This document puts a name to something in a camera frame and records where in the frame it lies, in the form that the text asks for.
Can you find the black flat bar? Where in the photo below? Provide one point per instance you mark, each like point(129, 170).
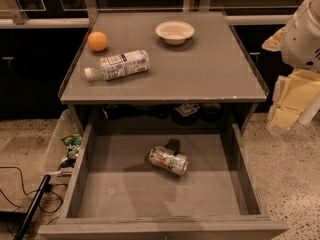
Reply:
point(32, 208)

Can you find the clear plastic water bottle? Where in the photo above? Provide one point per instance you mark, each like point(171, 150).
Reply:
point(118, 66)

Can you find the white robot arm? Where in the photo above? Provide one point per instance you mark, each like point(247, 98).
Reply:
point(296, 97)

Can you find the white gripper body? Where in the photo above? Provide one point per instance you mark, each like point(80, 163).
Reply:
point(302, 43)

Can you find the green 7up soda can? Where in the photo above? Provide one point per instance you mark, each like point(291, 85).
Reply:
point(168, 159)

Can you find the orange fruit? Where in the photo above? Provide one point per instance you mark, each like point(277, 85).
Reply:
point(97, 41)

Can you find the dark items behind drawer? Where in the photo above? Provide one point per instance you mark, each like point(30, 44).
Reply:
point(181, 114)

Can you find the clear plastic bin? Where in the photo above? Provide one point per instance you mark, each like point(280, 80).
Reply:
point(56, 162)

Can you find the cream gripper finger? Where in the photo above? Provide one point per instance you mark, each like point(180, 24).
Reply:
point(296, 99)
point(274, 42)

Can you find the open grey top drawer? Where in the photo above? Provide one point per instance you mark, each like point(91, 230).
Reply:
point(116, 193)

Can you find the white paper bowl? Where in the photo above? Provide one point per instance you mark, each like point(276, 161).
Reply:
point(174, 32)

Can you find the green snack bag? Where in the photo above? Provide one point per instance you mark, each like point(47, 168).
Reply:
point(72, 143)

